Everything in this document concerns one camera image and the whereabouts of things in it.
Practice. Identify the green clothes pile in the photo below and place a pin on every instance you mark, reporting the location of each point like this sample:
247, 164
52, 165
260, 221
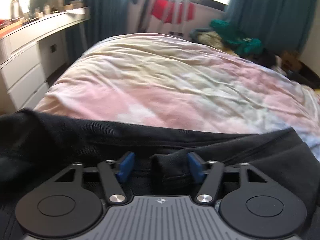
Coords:
235, 39

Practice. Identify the teal curtain right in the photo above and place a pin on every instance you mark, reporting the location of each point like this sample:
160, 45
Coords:
281, 25

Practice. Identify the teal curtain left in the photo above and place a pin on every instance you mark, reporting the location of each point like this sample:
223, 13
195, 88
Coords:
107, 18

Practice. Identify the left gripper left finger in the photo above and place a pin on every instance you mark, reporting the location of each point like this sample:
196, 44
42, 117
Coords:
112, 174

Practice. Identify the brown paper bag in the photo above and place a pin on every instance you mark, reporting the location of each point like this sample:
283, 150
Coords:
290, 61

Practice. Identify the teal curtain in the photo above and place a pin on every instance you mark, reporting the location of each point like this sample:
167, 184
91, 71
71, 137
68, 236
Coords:
107, 18
281, 25

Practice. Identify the red cloth on rack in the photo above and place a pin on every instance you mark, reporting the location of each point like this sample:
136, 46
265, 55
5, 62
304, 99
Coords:
159, 7

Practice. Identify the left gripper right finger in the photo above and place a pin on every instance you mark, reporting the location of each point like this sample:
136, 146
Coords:
208, 174

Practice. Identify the black leaning pole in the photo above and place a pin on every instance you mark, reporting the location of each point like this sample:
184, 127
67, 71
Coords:
143, 14

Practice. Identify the white dressing desk with drawers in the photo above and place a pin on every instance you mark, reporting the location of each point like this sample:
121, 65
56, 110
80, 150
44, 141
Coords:
23, 74

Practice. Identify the metal drying rack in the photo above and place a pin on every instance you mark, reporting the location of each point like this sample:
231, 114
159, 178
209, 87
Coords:
178, 19

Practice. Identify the black hooded jacket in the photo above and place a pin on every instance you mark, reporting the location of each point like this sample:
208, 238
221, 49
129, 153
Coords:
35, 146

